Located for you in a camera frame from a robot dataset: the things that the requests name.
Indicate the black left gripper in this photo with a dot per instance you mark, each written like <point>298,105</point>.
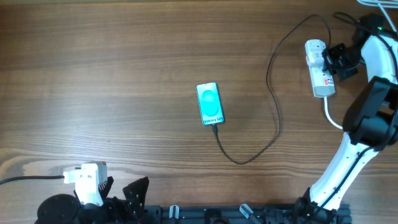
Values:
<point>121,203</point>

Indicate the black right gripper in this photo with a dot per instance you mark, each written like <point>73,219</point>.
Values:
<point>342,62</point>

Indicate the white power strip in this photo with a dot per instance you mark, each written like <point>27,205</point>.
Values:
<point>322,82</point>

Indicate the turquoise screen smartphone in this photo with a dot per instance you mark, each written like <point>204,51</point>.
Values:
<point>209,103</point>

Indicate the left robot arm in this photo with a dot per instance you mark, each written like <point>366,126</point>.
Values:
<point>66,209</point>

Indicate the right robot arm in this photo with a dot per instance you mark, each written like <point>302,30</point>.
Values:
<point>369,125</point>

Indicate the white charger plug adapter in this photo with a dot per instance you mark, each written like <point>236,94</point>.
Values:
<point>315,58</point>

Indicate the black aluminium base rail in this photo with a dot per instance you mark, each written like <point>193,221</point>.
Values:
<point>280,213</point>

